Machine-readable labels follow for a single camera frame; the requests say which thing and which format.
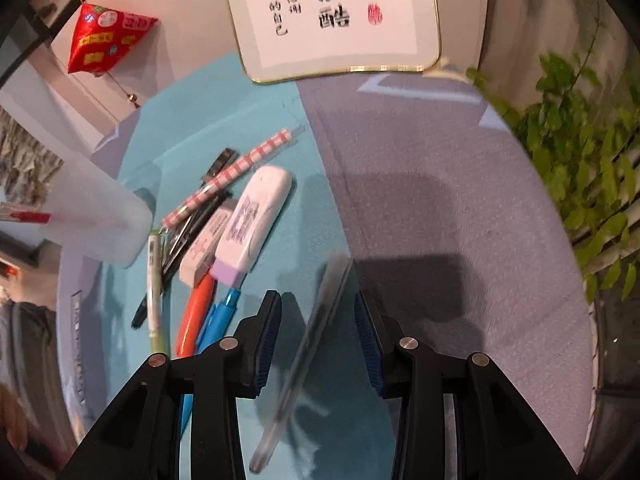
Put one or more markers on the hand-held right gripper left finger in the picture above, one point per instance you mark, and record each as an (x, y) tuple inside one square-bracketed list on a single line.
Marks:
[(265, 340)]

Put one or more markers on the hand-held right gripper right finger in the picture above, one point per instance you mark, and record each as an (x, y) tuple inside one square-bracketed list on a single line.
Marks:
[(367, 340)]

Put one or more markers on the dark translucent pen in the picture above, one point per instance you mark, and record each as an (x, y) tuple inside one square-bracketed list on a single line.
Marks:
[(310, 350)]

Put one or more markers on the orange pen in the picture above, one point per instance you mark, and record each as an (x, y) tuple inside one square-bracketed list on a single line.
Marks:
[(192, 320)]

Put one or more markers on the translucent white pen holder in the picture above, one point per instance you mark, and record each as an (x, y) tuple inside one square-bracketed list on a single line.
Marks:
[(100, 210)]

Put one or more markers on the blue pen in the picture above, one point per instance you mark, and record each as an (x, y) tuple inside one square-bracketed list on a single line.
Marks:
[(216, 320)]

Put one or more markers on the white eraser with pink print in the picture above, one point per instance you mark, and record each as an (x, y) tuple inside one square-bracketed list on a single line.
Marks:
[(202, 250)]

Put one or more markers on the white and green pen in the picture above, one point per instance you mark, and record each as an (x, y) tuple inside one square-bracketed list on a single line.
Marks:
[(155, 285)]

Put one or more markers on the white and purple correction tape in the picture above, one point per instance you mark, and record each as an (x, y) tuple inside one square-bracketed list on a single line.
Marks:
[(260, 210)]

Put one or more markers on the pink checkered pen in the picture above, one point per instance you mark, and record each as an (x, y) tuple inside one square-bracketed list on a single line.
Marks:
[(250, 160)]

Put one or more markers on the black pen with metal clip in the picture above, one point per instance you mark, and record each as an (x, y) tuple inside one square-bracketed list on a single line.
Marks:
[(220, 165)]

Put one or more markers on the teal desk mat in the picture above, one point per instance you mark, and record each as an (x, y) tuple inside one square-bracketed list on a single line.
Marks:
[(200, 110)]

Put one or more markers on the red pen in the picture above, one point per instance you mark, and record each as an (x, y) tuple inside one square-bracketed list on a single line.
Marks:
[(30, 217)]

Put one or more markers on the green leafy plant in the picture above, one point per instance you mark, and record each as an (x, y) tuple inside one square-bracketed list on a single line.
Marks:
[(575, 160)]

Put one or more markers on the framed calligraphy picture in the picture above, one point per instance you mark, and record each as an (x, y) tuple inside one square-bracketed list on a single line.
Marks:
[(350, 45)]

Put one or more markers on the red hanging ornament bag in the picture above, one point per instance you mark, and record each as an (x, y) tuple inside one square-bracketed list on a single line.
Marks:
[(107, 35)]

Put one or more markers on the black framed bookshelf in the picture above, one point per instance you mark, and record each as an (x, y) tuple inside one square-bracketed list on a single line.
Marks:
[(30, 15)]

